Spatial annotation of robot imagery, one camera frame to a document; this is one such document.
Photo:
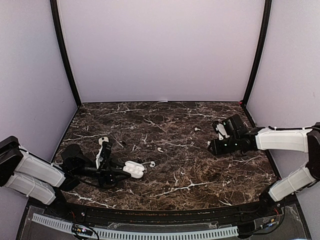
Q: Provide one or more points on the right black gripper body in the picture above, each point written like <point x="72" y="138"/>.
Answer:
<point x="232" y="146"/>

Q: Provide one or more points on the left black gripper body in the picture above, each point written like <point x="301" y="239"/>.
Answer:
<point x="101" y="176"/>

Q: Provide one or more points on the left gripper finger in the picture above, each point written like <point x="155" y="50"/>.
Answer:
<point x="118" y="177"/>
<point x="116" y="167"/>

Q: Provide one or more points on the white oval charging case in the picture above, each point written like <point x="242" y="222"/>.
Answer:
<point x="136" y="170"/>

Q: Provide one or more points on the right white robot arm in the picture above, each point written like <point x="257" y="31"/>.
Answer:
<point x="295" y="142"/>

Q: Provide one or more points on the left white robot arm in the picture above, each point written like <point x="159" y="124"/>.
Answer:
<point x="34" y="177"/>

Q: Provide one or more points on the small white charging case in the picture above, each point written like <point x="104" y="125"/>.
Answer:
<point x="103" y="139"/>

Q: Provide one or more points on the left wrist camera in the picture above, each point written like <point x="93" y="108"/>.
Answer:
<point x="105" y="144"/>

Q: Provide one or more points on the white slotted cable duct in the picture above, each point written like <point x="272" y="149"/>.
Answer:
<point x="119" y="231"/>

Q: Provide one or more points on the black front rail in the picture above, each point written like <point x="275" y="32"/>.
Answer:
<point x="242" y="214"/>

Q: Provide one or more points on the right black frame post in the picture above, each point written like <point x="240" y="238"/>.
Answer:
<point x="258" y="52"/>

